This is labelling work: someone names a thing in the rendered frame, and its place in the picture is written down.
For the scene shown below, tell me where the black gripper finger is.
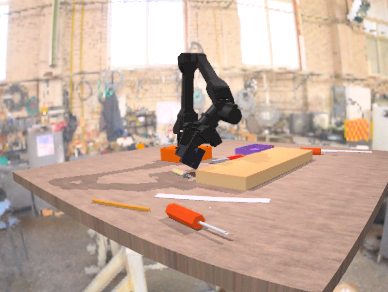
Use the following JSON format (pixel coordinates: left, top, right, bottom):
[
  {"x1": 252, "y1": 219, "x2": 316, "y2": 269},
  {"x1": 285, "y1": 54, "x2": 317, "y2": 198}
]
[
  {"x1": 186, "y1": 130, "x2": 210, "y2": 153},
  {"x1": 179, "y1": 128, "x2": 193, "y2": 146}
]

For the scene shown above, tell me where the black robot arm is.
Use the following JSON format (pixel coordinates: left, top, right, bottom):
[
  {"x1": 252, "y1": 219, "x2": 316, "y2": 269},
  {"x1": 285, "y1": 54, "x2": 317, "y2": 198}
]
[{"x1": 172, "y1": 53, "x2": 242, "y2": 149}]

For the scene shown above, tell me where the tan flat panel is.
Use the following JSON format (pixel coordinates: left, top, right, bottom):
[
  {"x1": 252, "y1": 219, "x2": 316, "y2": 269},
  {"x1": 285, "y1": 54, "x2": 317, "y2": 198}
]
[{"x1": 196, "y1": 147, "x2": 313, "y2": 191}]

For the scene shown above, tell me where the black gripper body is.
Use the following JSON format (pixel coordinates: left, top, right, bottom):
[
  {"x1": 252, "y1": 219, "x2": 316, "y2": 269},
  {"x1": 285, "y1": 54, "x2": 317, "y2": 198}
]
[{"x1": 182, "y1": 111, "x2": 219, "y2": 143}]

